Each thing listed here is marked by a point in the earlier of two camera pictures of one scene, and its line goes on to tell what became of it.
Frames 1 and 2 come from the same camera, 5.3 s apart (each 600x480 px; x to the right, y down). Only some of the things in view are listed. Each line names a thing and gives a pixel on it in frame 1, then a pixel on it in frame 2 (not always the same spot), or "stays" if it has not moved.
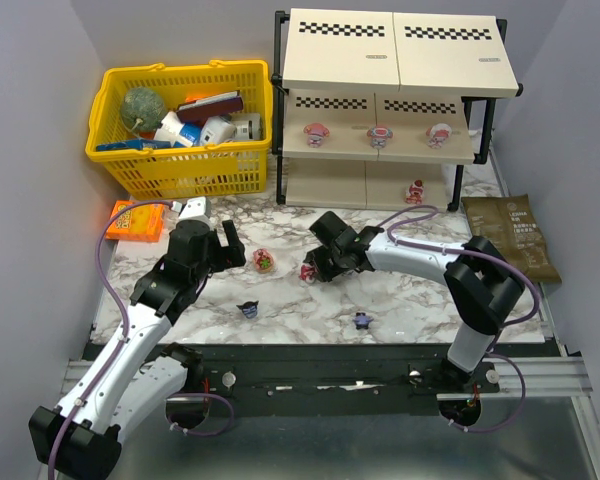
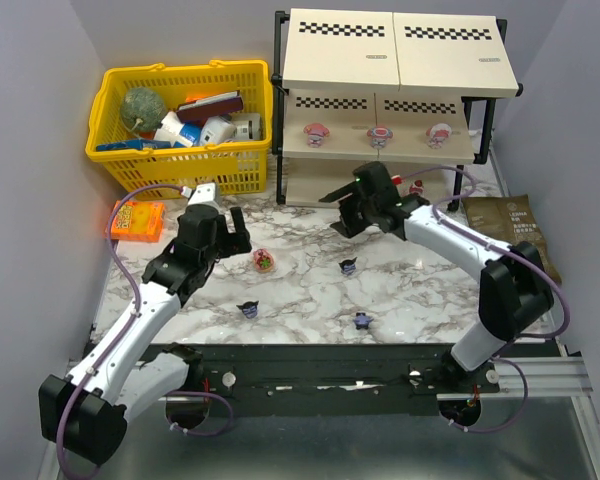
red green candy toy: [263, 260] stays
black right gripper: [327, 255] to [353, 215]
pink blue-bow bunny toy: [315, 133] stays
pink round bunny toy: [378, 136] stays
